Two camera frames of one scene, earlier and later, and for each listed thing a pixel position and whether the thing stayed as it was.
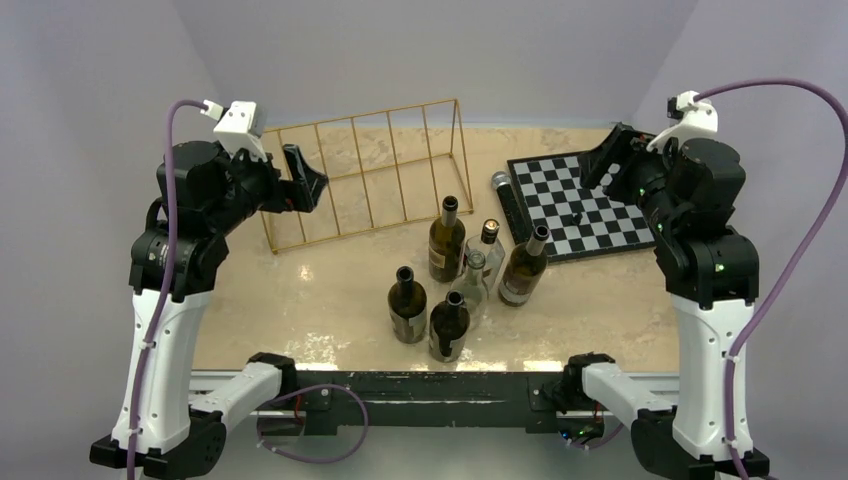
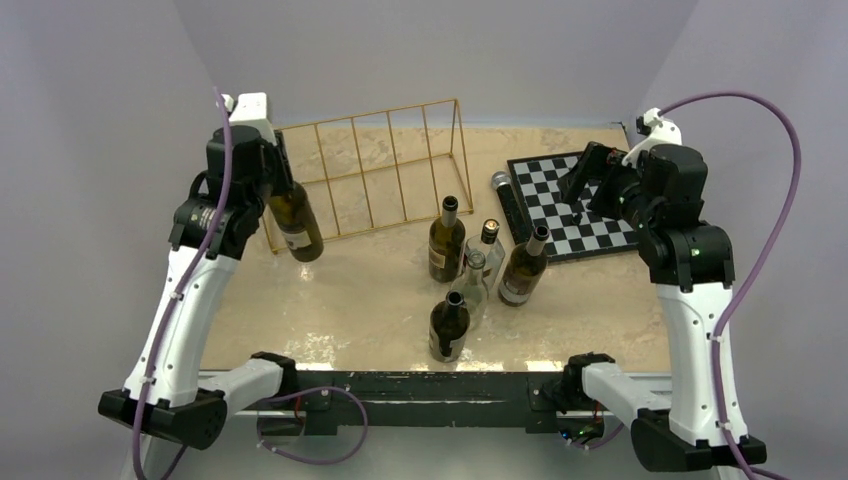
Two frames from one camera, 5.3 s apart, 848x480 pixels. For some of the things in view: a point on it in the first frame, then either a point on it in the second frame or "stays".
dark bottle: (449, 325) stays
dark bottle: (407, 303) -> (298, 224)
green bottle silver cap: (447, 244) stays
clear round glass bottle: (474, 287) stays
